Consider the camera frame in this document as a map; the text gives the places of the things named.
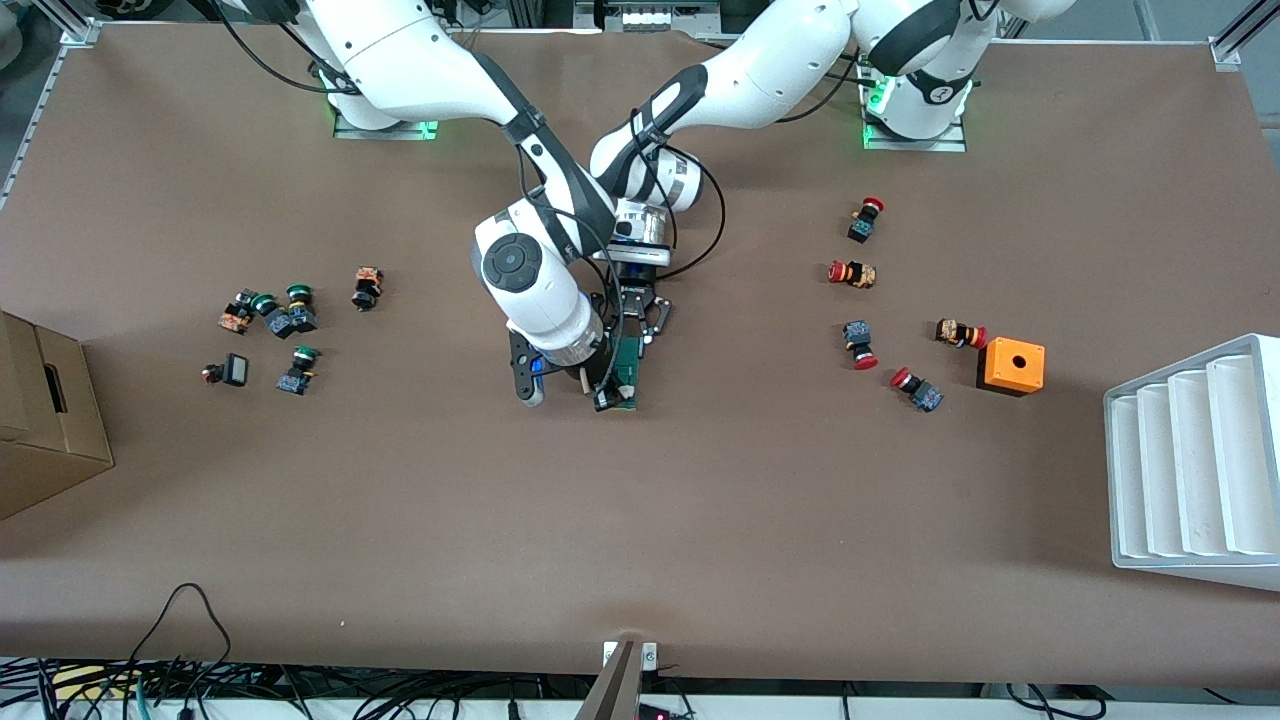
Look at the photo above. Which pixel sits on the black rectangular pushbutton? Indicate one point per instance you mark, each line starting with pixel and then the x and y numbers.
pixel 232 371

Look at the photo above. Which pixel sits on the orange button enclosure box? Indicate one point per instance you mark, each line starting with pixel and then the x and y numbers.
pixel 1012 368

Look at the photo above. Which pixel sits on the red emergency button orange block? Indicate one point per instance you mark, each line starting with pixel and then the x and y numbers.
pixel 853 274
pixel 960 333

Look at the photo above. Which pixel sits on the red emergency button black block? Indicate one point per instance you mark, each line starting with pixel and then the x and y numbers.
pixel 865 220

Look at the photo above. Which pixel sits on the brown cardboard box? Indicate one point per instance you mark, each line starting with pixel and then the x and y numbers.
pixel 45 430

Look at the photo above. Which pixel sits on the grey camera mounting bar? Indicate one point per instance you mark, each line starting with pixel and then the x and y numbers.
pixel 612 690

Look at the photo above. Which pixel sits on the green pushbutton blue block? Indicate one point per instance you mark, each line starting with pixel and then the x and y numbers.
pixel 272 318
pixel 298 372

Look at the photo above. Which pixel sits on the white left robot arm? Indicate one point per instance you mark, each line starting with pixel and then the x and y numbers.
pixel 780 70

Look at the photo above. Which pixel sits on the red emergency button blue block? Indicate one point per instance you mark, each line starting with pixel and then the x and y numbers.
pixel 859 342
pixel 918 390

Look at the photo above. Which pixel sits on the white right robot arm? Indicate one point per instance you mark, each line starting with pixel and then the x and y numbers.
pixel 520 270

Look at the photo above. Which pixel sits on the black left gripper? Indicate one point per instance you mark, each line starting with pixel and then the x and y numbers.
pixel 634 277

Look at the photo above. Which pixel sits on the green load switch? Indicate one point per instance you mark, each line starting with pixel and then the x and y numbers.
pixel 630 360

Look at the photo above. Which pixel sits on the white power strip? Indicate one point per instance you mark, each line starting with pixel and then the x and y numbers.
pixel 655 17

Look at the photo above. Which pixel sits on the green pushbutton black block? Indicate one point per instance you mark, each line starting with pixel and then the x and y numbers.
pixel 301 310

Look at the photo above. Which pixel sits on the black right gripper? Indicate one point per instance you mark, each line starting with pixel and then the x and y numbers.
pixel 607 372

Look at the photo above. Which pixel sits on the white slotted tray rack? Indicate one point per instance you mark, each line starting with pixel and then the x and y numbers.
pixel 1195 470

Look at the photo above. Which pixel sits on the aluminium table edge profile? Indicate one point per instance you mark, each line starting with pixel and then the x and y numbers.
pixel 40 110

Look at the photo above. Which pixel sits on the aluminium corner bracket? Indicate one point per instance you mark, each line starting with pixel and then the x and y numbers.
pixel 1226 52

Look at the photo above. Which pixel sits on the black selector switch orange block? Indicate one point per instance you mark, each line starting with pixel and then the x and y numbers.
pixel 366 288

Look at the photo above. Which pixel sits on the white mounting bracket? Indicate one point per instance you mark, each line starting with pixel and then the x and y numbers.
pixel 650 655

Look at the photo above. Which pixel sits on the aluminium arm base plate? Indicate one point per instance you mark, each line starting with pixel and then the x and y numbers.
pixel 955 140
pixel 385 133

